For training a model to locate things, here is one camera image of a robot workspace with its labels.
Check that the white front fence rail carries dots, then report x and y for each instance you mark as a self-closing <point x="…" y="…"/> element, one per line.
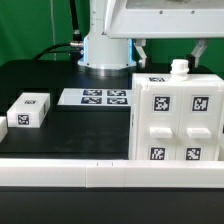
<point x="111" y="173"/>

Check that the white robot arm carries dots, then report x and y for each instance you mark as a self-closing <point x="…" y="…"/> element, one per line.
<point x="103" y="54"/>

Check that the white fence rail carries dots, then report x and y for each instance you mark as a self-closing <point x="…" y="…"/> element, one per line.
<point x="111" y="173"/>
<point x="3" y="127"/>

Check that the white cabinet door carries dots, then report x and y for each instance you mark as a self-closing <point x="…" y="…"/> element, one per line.
<point x="158" y="116"/>
<point x="199" y="122"/>

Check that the white cabinet top block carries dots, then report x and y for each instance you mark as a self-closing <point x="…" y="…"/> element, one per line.
<point x="29" y="110"/>

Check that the white cabinet body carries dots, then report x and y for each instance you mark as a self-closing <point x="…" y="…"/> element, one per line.
<point x="178" y="76"/>

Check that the white base tag plate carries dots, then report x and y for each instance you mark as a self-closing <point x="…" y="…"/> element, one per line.
<point x="95" y="97"/>

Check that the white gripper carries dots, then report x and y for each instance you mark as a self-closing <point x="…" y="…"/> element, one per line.
<point x="164" y="19"/>

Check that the white left fence rail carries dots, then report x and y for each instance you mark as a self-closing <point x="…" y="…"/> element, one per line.
<point x="3" y="127"/>

